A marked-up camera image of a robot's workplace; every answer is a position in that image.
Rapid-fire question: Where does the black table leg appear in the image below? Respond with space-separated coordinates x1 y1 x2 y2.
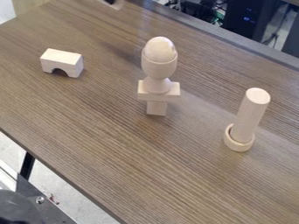
18 150 37 181

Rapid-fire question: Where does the wooden egg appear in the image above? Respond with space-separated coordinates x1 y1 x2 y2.
142 36 177 64

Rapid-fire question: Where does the wooden ring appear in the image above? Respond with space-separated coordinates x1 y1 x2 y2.
223 122 257 153

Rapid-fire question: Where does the wooden arch block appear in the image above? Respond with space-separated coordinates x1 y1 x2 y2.
38 47 86 79

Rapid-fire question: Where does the wooden cylinder block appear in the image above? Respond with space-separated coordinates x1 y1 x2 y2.
228 87 273 144

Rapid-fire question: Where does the black computer tower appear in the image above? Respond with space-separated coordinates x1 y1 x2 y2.
221 0 283 43

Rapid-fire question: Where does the wooden cube block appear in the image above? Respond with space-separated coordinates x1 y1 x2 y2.
144 100 170 116

